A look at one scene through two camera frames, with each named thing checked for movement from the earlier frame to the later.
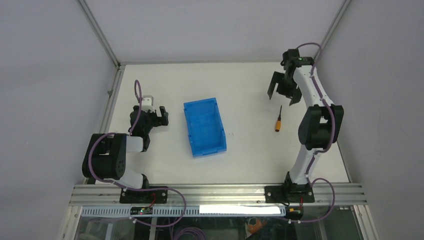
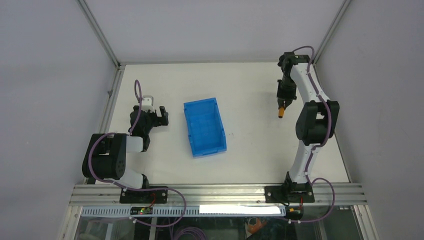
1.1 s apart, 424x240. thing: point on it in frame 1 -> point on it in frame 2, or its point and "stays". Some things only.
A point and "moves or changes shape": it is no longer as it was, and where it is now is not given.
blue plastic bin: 205,130 stays
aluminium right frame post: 339,15 stays
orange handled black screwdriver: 278,123 moves or changes shape
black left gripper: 159,121 stays
